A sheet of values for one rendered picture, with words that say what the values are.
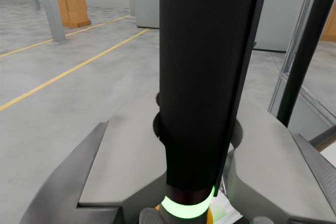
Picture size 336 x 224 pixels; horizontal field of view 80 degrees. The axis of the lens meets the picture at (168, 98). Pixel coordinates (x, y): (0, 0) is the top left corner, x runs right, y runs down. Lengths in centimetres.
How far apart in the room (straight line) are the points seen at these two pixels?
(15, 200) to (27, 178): 21
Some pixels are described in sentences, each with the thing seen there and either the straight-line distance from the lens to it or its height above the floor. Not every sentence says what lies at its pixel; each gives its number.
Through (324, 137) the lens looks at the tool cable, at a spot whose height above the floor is 137.
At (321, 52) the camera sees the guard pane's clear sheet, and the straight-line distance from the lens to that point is 133.
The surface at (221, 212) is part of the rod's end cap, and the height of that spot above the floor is 136.
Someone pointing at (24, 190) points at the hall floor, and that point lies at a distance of 219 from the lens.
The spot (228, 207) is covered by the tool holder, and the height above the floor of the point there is 136.
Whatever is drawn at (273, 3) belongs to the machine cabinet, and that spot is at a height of 113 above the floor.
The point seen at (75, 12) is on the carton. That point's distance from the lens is 840.
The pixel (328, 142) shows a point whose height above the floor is 135.
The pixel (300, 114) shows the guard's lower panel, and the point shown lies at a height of 87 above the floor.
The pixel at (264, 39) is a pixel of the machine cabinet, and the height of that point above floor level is 31.
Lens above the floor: 153
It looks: 30 degrees down
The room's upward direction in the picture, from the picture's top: 1 degrees clockwise
